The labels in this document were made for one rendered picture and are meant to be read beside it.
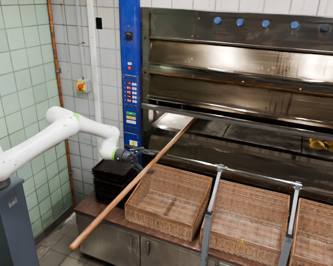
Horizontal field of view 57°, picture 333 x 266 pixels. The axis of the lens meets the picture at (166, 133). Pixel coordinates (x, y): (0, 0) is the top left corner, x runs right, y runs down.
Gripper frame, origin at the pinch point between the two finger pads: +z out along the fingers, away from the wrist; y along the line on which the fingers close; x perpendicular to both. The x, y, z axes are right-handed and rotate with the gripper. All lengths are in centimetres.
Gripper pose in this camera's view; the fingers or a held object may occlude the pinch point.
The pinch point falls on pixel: (151, 163)
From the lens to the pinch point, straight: 200.1
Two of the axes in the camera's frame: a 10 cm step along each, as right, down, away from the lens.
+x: -4.0, 3.8, -8.3
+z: 9.2, 1.9, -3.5
